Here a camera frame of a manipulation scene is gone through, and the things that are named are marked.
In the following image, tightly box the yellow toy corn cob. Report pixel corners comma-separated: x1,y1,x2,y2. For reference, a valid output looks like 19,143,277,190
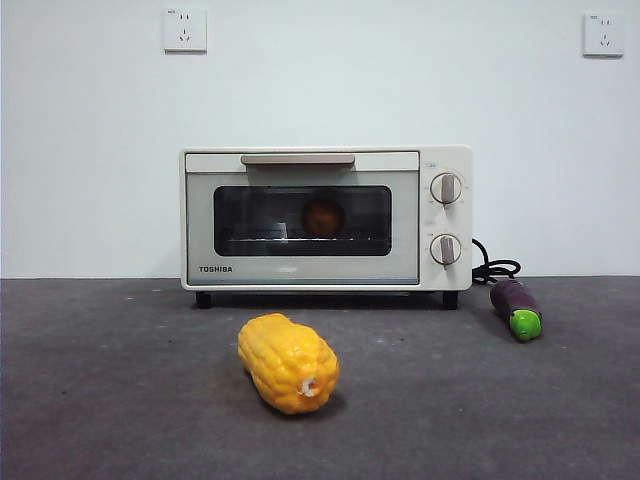
237,312,341,416

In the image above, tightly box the oven door with beige handle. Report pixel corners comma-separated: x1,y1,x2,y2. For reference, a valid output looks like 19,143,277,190
184,151,420,288

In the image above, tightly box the beige oven knob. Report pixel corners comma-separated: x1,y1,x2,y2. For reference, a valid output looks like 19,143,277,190
430,172,464,206
429,233,464,267

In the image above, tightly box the white wall socket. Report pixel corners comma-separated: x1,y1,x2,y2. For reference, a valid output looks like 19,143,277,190
582,12,625,59
164,7,208,55

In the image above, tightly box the white toaster oven body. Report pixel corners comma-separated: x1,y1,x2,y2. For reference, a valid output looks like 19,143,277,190
179,144,474,311

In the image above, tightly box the purple toy eggplant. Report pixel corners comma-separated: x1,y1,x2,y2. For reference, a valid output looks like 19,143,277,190
489,279,544,344

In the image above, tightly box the metal wire oven rack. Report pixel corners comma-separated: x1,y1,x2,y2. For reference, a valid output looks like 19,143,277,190
219,234,391,247

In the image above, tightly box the black oven power cable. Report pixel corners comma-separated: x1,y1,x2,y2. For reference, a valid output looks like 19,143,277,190
472,237,523,286

